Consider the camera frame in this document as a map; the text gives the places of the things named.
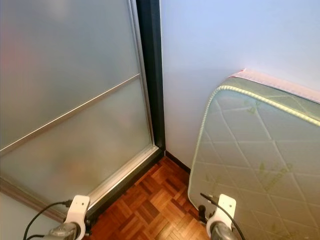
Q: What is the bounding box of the dark wooden skirting board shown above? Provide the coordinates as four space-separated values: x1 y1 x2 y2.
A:
164 150 192 174

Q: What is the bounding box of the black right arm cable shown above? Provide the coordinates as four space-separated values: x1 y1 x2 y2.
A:
199 192 251 240

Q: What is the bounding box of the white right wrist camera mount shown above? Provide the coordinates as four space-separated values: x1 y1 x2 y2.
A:
206 194 237 226

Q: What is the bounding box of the dark door frame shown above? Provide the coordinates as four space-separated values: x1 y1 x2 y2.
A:
87 0 167 221

